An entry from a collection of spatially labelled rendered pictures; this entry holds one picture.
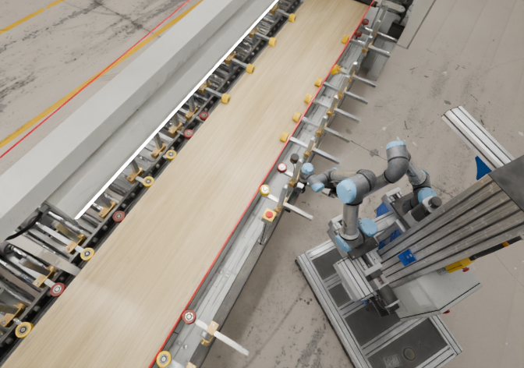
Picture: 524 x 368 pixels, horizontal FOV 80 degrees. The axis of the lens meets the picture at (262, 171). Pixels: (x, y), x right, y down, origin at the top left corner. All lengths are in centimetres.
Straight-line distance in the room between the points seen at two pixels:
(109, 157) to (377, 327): 265
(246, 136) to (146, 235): 109
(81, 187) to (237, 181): 172
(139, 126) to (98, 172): 15
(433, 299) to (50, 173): 193
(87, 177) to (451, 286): 196
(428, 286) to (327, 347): 129
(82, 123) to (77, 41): 453
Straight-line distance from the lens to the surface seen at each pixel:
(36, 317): 263
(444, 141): 460
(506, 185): 154
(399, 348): 312
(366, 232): 202
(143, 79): 83
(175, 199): 238
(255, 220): 259
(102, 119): 78
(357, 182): 169
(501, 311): 396
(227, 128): 269
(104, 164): 82
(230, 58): 318
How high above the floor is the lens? 302
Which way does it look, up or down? 59 degrees down
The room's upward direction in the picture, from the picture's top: 10 degrees clockwise
